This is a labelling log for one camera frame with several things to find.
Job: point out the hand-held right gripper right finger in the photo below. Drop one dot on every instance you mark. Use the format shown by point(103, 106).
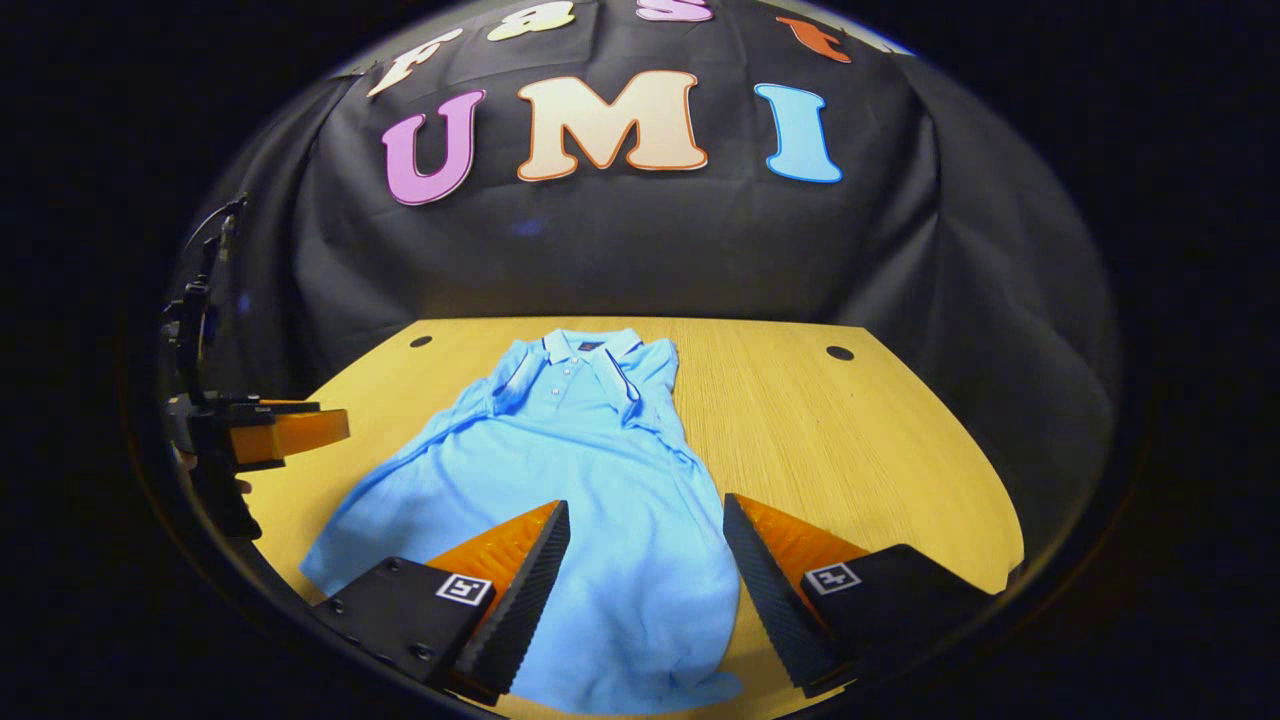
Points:
point(785, 610)

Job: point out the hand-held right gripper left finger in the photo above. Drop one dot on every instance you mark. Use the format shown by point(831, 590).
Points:
point(513, 610)

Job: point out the light blue T-shirt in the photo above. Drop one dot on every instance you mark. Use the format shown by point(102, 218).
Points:
point(600, 480)

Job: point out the black backdrop cloth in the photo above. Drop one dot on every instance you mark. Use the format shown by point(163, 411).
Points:
point(650, 250)

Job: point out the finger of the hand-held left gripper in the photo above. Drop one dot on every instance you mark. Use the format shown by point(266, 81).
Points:
point(245, 408)
point(290, 435)

